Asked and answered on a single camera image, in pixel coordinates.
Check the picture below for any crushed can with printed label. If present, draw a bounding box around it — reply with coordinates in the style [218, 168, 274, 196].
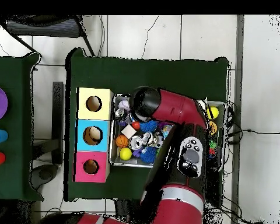
[142, 131, 158, 146]

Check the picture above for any crushed silver can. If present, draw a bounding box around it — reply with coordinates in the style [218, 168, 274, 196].
[128, 135, 144, 151]

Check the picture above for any silver mesh bin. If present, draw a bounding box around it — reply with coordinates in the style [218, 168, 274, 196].
[108, 93, 227, 172]

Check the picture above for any wooden box with three holes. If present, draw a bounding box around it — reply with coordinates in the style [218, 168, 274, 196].
[73, 87, 114, 183]

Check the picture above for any blue spiky ball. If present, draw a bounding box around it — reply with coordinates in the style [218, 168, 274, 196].
[139, 120, 158, 133]
[139, 146, 158, 164]

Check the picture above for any plain wooden cube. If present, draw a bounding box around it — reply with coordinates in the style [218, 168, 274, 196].
[120, 124, 137, 139]

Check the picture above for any white baseball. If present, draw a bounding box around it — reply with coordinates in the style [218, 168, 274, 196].
[117, 99, 131, 112]

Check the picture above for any small orange basketball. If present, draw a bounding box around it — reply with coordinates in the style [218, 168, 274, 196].
[115, 134, 130, 149]

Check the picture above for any yellow smiley ball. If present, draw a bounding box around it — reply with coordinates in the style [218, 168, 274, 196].
[118, 147, 132, 161]

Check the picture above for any dark green table cloth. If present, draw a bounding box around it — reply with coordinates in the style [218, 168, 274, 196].
[65, 47, 229, 206]
[0, 52, 44, 202]

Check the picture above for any toy burger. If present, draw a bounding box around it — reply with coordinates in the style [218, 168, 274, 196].
[208, 120, 218, 136]

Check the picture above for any plain yellow ball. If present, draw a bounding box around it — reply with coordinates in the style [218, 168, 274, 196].
[207, 106, 219, 120]

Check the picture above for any black speckled bar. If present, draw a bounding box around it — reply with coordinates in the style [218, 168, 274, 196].
[51, 81, 64, 165]

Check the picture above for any grey rounded floor base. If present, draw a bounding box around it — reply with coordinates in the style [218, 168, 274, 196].
[30, 164, 59, 190]

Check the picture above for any grey mesh chair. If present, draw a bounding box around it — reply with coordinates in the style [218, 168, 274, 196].
[0, 15, 96, 57]

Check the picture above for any black cable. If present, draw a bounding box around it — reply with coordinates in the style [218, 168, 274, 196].
[226, 128, 280, 141]

